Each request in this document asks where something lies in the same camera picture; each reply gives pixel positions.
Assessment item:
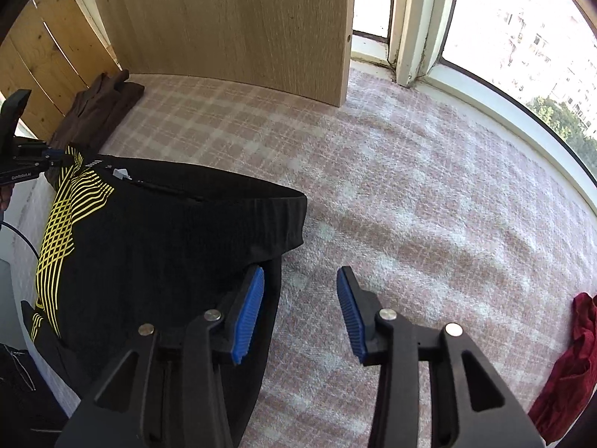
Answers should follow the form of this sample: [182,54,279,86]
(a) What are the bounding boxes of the black yellow sport shorts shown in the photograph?
[21,155,307,447]

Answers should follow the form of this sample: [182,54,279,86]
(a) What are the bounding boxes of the person left hand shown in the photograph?
[0,184,14,211]

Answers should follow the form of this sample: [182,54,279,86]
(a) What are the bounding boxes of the brown folded garment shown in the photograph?
[49,70,145,160]

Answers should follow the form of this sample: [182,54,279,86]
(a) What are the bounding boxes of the dark red garment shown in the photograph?
[528,292,596,444]

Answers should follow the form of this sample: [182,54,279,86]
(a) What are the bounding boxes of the pine slatted board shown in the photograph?
[1,0,119,141]

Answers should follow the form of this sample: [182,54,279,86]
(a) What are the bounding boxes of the pink plaid tablecloth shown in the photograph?
[104,71,596,447]

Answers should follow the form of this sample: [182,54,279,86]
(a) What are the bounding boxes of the light wooden board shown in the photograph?
[96,0,354,106]

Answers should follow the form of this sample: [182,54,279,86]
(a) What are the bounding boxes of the black cable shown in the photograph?
[0,220,41,260]

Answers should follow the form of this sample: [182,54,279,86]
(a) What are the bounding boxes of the white window frame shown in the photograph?
[349,0,597,178]

